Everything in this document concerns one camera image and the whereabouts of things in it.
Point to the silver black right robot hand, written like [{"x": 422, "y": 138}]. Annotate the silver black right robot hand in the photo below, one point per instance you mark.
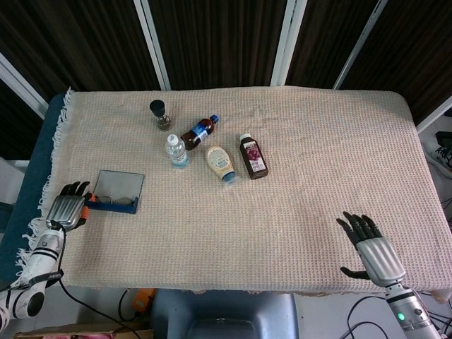
[{"x": 381, "y": 257}]

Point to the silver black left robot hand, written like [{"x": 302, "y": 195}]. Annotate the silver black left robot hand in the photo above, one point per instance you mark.
[{"x": 67, "y": 212}]

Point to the dark blue glasses case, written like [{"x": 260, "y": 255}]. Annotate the dark blue glasses case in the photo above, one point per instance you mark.
[{"x": 120, "y": 183}]

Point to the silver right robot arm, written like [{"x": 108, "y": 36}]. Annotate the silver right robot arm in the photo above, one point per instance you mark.
[{"x": 409, "y": 310}]

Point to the orange plastic block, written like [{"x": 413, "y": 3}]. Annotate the orange plastic block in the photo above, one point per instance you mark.
[{"x": 143, "y": 300}]

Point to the cardboard box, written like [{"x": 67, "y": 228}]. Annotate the cardboard box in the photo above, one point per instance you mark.
[{"x": 70, "y": 330}]

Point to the teal blue table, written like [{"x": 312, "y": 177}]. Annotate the teal blue table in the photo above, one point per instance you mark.
[{"x": 31, "y": 169}]

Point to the dark brown partition panel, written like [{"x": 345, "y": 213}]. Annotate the dark brown partition panel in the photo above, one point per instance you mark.
[
  {"x": 17, "y": 127},
  {"x": 328, "y": 39},
  {"x": 219, "y": 39},
  {"x": 409, "y": 53},
  {"x": 77, "y": 42}
]

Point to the white sneaker black laces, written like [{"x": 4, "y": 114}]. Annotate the white sneaker black laces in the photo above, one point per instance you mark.
[{"x": 439, "y": 155}]

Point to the beige waffle weave tablecloth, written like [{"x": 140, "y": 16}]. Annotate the beige waffle weave tablecloth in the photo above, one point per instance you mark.
[{"x": 265, "y": 229}]

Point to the clear Aquafina water bottle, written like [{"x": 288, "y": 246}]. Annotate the clear Aquafina water bottle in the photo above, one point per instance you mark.
[{"x": 177, "y": 153}]

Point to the glass shaker with black cap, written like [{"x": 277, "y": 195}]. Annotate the glass shaker with black cap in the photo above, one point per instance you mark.
[{"x": 161, "y": 118}]

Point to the cola bottle with blue label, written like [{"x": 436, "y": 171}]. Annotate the cola bottle with blue label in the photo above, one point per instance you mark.
[{"x": 197, "y": 134}]

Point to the cream mayonnaise squeeze bottle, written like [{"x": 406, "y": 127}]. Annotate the cream mayonnaise squeeze bottle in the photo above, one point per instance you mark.
[{"x": 219, "y": 162}]

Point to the dark juice bottle grape label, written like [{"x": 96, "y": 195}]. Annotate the dark juice bottle grape label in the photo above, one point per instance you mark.
[{"x": 254, "y": 159}]

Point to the white partition frame post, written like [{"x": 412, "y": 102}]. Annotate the white partition frame post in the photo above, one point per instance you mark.
[
  {"x": 21, "y": 84},
  {"x": 153, "y": 46},
  {"x": 434, "y": 118},
  {"x": 360, "y": 46},
  {"x": 287, "y": 46}
]

